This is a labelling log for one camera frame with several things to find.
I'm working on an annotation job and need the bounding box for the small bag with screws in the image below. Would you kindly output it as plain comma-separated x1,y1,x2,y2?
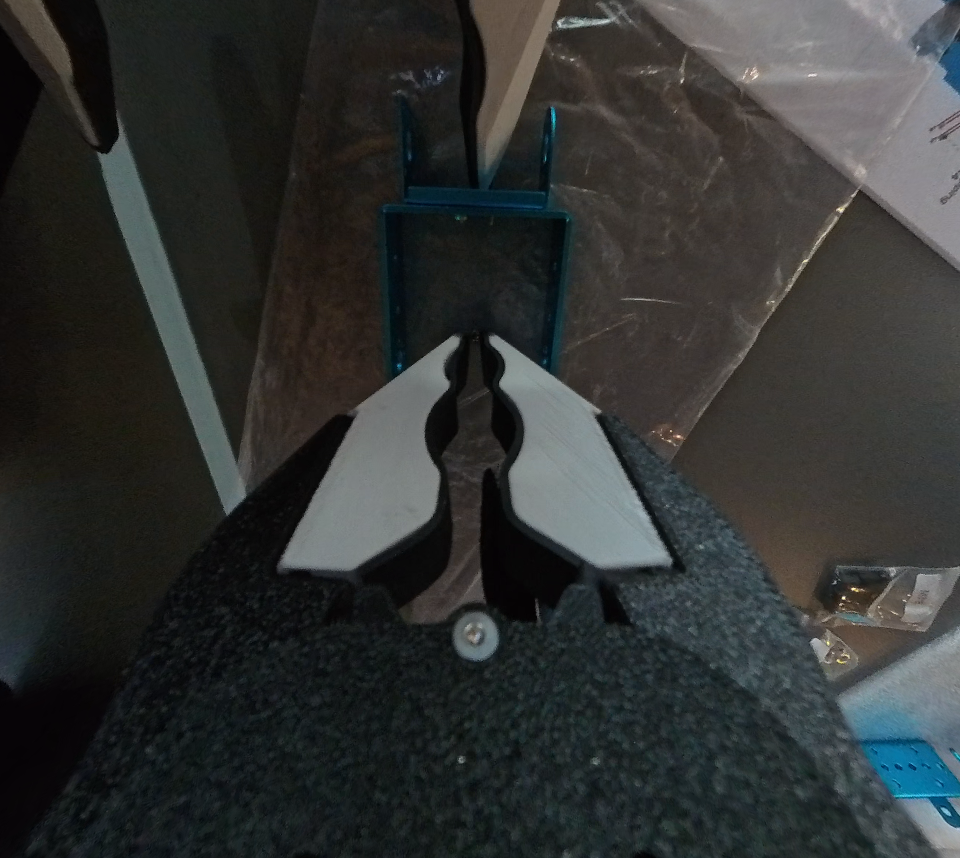
801,629,865,682

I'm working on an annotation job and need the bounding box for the blue metal bracket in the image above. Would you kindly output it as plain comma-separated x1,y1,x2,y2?
377,102,576,380

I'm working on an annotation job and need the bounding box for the clear plastic bag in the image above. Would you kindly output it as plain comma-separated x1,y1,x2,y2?
240,0,861,607

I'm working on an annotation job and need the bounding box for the blue perforated metal plate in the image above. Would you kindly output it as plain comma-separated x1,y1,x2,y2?
861,736,960,858

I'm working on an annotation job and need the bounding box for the white foam block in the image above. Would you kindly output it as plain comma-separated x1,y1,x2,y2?
834,631,960,858

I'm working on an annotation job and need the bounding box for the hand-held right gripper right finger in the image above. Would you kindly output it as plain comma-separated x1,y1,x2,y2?
482,333,675,576

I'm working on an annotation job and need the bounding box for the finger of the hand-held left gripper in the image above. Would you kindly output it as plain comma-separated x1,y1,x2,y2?
0,0,123,155
448,0,591,193

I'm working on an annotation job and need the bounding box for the printed instruction sheet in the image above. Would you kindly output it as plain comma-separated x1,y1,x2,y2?
579,0,960,260

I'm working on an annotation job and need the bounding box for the small bag with black part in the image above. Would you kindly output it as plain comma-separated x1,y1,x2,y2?
823,564,942,632

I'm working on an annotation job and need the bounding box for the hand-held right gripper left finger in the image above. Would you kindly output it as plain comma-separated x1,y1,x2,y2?
276,335,468,580

